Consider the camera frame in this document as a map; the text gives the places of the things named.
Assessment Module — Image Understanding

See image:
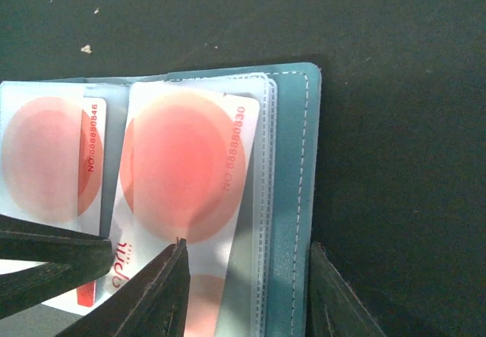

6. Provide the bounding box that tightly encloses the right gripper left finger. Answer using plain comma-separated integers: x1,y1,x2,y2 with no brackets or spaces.
58,238,190,337

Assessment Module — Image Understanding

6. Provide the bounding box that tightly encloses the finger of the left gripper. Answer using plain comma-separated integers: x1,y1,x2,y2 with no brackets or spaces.
1,215,114,319

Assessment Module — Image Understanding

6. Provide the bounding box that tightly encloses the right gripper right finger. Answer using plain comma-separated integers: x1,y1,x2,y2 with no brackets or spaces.
309,242,385,336

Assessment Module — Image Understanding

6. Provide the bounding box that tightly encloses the red white card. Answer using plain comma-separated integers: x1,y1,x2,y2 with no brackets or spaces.
103,82,260,336
0,86,108,308

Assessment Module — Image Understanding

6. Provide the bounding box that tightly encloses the blue card holder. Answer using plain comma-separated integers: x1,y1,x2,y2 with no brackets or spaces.
1,62,322,336

